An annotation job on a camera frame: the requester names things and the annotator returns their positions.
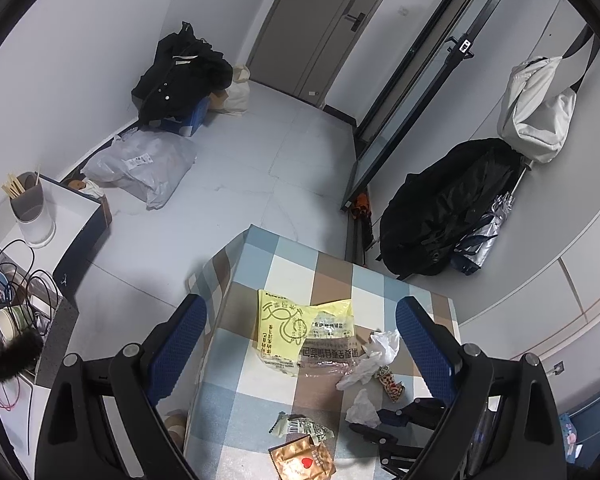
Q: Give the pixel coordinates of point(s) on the blue box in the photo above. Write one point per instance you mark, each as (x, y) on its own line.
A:
(197, 115)

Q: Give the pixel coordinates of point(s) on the small green white wrapper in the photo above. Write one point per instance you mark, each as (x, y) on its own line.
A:
(300, 427)

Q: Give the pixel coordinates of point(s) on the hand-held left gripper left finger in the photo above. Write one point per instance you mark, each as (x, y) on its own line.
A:
(177, 345)

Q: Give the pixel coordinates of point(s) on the beige tote bag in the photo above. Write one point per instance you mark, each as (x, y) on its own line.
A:
(237, 97)

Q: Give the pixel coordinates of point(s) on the checkered tablecloth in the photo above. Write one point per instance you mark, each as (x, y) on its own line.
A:
(300, 270)

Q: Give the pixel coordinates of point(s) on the green striped paper bowl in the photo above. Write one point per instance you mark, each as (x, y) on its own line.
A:
(12, 320)

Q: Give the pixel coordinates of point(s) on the white shoulder bag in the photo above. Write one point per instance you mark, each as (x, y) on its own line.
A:
(535, 120)

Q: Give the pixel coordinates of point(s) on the small white tissue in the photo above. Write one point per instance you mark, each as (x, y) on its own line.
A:
(362, 407)

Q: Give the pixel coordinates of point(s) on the orange tool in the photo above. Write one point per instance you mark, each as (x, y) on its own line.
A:
(361, 204)

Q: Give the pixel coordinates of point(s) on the white chopstick holder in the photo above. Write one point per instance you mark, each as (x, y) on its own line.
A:
(35, 225)

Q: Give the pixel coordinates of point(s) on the grey plastic parcel bag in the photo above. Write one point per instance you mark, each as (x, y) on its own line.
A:
(140, 165)

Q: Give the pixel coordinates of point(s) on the tan round container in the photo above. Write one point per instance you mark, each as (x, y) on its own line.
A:
(176, 427)

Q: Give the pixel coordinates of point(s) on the black fuzzy sleeve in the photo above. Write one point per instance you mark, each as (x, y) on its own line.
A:
(15, 355)

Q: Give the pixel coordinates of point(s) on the wooden chopsticks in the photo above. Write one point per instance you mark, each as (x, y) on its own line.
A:
(12, 187)

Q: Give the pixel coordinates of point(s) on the silver folding umbrella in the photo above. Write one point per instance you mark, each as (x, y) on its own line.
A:
(480, 245)

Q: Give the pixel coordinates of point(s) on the red white patterned wrapper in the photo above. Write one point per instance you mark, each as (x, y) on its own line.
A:
(390, 382)

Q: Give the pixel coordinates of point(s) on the black coat pile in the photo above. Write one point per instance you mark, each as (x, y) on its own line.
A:
(180, 80)

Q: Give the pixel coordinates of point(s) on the navy box with white lid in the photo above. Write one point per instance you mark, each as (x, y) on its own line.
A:
(85, 240)

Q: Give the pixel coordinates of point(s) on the grey door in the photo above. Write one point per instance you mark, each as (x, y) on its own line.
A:
(305, 35)

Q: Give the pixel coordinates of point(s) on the brown cardboard piece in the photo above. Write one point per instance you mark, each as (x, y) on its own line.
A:
(220, 99)

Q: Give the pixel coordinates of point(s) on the yellow clear bread wrapper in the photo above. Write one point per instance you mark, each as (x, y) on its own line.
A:
(280, 325)

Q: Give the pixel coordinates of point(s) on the black hanging jacket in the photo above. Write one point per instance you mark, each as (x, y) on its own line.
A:
(440, 210)

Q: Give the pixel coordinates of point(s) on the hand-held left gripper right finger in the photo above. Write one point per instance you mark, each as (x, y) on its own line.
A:
(427, 347)

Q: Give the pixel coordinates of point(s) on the orange packet with red heart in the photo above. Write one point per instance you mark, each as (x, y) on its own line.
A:
(300, 462)

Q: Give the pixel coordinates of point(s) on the wall socket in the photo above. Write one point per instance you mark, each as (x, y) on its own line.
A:
(557, 367)

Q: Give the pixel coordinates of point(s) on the grey speckled shelf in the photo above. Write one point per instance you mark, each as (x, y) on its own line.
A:
(55, 335)

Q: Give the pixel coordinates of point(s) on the large white tissue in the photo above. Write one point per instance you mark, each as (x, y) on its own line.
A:
(380, 352)

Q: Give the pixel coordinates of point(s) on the white wardrobe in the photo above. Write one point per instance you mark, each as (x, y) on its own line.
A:
(570, 300)

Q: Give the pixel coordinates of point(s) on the black framed glass door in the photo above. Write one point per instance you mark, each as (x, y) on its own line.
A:
(405, 125)

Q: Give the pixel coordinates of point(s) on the brown paper cup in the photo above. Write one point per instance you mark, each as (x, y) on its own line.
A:
(77, 185)

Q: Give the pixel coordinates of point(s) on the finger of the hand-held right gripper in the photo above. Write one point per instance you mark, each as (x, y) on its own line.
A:
(380, 437)
(415, 411)

